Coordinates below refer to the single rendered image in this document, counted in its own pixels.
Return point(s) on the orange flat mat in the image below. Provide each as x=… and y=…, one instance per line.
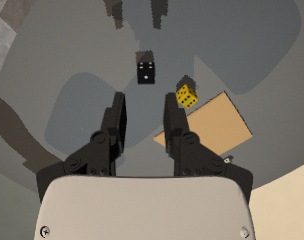
x=219, y=125

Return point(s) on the cream die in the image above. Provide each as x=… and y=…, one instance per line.
x=228, y=160

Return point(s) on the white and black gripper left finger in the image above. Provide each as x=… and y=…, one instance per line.
x=99, y=155

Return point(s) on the yellow die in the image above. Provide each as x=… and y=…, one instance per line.
x=186, y=96

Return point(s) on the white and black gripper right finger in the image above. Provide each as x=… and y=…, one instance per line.
x=190, y=156

